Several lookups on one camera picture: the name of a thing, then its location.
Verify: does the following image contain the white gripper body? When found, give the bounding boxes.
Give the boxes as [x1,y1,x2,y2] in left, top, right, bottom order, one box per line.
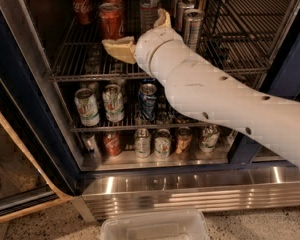
[135,27,182,76]

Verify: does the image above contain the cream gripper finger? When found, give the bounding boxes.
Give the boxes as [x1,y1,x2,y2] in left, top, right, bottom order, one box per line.
[102,36,136,64]
[153,8,171,28]

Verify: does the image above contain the clear plastic water bottle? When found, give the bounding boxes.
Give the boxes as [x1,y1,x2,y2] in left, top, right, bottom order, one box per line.
[139,0,161,33]

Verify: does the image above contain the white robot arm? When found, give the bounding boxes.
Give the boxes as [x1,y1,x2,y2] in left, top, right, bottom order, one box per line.
[102,9,300,168]

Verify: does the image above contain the red can bottom shelf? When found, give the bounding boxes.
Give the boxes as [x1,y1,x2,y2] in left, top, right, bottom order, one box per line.
[103,131,121,156]

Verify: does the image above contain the open glass fridge door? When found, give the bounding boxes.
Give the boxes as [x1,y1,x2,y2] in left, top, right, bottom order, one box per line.
[0,78,71,223]

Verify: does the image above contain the stainless steel fridge base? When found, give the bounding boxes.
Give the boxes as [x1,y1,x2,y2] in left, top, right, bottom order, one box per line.
[72,167,300,222]

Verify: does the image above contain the front silver energy drink can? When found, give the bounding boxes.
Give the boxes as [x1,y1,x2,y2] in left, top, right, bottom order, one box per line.
[182,9,204,52]

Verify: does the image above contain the front red cola can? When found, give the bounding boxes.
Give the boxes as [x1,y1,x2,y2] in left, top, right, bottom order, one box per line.
[98,3,124,40]

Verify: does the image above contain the left blue soda can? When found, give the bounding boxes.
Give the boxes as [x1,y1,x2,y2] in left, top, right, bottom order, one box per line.
[138,83,157,121]

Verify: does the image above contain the white green soda can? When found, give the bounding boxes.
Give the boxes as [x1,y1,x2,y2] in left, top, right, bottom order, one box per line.
[74,88,100,127]
[102,84,124,123]

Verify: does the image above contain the back left coca-cola can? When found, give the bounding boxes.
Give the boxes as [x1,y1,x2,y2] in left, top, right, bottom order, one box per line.
[71,0,93,25]

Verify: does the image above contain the left white green soda can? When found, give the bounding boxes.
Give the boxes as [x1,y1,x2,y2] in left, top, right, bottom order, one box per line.
[74,88,100,127]

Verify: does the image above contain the orange brown can bottom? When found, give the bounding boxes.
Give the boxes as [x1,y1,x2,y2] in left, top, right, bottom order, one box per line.
[175,127,192,154]

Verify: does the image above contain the silver can bottom left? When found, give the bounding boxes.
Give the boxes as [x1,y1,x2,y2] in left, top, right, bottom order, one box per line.
[81,132,100,159]

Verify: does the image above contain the tilted white green can bottom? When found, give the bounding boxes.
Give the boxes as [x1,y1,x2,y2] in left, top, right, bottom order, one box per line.
[199,125,220,153]

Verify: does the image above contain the clear plastic bin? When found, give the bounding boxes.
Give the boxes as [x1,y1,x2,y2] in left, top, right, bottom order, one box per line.
[100,209,211,240]

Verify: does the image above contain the middle wire shelf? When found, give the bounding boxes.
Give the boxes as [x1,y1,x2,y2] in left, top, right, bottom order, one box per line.
[56,73,268,134]

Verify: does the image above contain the blue fridge centre post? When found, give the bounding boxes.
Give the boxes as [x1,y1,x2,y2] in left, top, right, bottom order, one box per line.
[228,3,300,167]

